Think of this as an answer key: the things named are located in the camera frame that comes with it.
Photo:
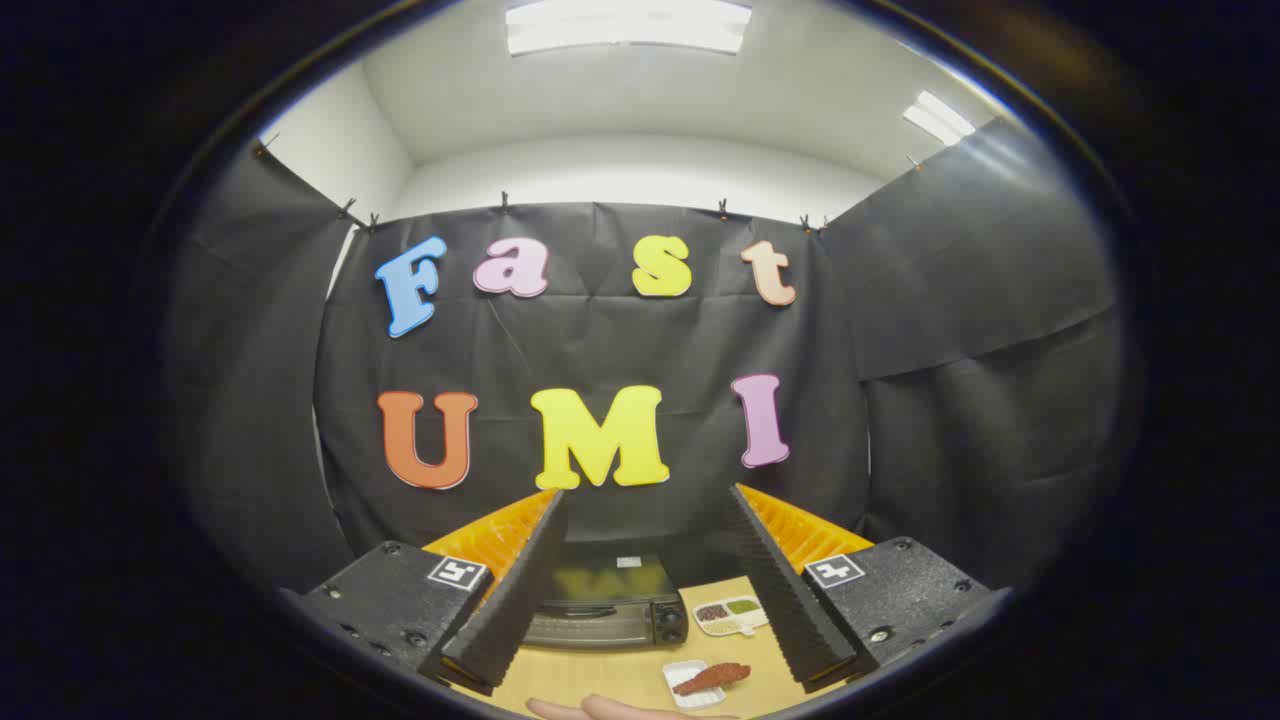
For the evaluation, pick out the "white rectangular plate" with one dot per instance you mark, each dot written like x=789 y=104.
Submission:
x=682 y=698

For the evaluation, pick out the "reddish brown meat slice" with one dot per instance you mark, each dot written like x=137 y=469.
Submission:
x=715 y=677

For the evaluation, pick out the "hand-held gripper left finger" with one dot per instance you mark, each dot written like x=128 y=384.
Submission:
x=520 y=600

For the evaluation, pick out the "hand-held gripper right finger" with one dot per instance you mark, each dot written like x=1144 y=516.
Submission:
x=785 y=600

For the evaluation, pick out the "small ceiling light panel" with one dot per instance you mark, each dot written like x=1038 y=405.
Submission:
x=938 y=118

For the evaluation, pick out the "large ceiling light panel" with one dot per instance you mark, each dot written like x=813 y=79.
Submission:
x=628 y=25

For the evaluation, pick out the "black toaster oven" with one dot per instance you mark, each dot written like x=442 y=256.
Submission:
x=610 y=612

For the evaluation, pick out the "white divided dish with beans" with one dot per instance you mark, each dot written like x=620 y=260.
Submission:
x=728 y=612

